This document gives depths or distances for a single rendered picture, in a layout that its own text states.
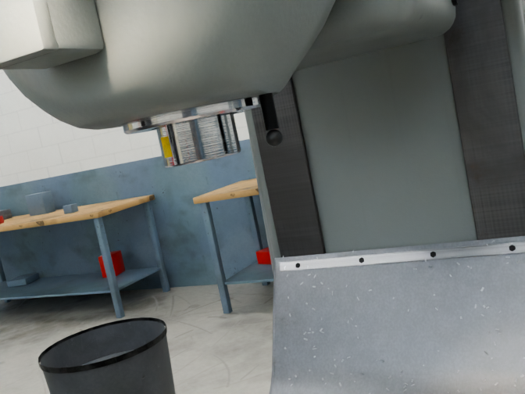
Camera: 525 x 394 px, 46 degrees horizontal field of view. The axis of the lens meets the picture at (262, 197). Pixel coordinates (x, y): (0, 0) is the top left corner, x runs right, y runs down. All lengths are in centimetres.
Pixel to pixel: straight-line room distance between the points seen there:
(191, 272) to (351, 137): 499
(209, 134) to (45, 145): 612
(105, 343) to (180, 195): 301
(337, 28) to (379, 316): 38
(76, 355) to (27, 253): 435
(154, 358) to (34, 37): 208
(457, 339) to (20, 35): 55
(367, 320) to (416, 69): 29
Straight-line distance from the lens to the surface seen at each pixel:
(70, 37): 28
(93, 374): 225
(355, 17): 45
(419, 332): 72
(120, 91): 31
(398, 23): 45
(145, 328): 261
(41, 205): 616
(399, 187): 73
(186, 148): 36
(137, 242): 593
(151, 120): 35
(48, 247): 671
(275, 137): 35
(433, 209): 72
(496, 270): 71
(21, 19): 28
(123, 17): 30
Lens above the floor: 129
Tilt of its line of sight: 7 degrees down
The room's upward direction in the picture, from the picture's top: 11 degrees counter-clockwise
